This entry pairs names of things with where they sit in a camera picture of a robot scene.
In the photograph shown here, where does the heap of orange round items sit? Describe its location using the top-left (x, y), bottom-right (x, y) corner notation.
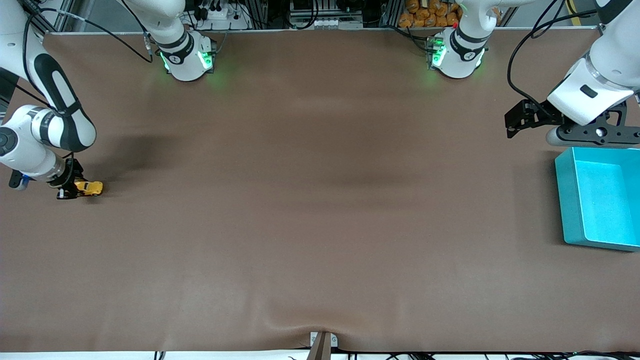
top-left (398, 0), bottom-right (463, 29)

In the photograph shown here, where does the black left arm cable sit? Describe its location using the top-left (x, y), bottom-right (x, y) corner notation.
top-left (506, 0), bottom-right (601, 118)

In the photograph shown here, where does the brown post with white bracket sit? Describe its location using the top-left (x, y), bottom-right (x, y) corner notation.
top-left (306, 331), bottom-right (339, 360)

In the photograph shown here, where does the yellow beetle toy car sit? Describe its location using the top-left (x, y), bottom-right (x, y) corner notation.
top-left (75, 180), bottom-right (104, 197)

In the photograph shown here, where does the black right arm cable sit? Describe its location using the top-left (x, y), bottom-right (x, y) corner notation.
top-left (20, 0), bottom-right (153, 108)

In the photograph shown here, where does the teal plastic box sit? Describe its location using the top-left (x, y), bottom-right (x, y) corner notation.
top-left (554, 146), bottom-right (640, 252)

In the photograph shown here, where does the white power strip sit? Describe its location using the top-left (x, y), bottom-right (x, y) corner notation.
top-left (192, 0), bottom-right (251, 31)

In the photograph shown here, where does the aluminium rack with connectors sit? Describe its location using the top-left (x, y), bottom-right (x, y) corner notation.
top-left (287, 0), bottom-right (366, 30)

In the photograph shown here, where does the aluminium frame post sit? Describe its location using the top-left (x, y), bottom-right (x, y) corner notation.
top-left (47, 0), bottom-right (96, 33)

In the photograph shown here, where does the brown table mat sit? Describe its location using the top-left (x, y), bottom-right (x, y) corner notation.
top-left (0, 27), bottom-right (640, 353)

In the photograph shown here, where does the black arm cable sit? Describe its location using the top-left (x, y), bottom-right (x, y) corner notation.
top-left (506, 0), bottom-right (601, 118)
top-left (20, 0), bottom-right (153, 108)

